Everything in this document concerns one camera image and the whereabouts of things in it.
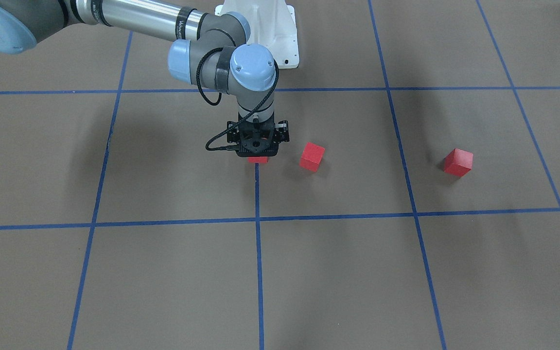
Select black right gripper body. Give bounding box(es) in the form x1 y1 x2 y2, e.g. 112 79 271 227
227 120 290 158

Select red block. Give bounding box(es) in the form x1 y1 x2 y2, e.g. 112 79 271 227
247 157 269 164
443 148 474 177
298 142 325 172

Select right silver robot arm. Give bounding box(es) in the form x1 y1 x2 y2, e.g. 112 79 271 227
0 0 290 158

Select brown paper table cover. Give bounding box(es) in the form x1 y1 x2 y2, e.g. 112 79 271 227
0 0 560 350

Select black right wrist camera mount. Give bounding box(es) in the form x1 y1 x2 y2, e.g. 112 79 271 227
238 120 279 157

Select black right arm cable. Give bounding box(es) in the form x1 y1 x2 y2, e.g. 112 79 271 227
195 47 280 152

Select white central pedestal column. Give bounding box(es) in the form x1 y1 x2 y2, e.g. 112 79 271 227
215 0 300 69

